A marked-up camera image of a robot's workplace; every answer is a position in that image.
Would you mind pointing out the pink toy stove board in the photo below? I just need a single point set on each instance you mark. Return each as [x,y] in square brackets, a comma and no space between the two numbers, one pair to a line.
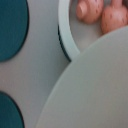
[30,76]

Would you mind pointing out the black burner disc front-right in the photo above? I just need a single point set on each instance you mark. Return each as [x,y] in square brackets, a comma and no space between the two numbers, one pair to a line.
[10,115]

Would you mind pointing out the pink toy pot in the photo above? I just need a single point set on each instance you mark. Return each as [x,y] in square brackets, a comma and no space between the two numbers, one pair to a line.
[75,36]

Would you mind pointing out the black burner disc front-left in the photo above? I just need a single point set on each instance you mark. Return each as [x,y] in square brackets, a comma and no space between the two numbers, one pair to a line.
[14,22]

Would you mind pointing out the large grey-white wok pan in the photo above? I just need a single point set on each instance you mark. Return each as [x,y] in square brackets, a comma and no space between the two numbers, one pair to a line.
[93,91]

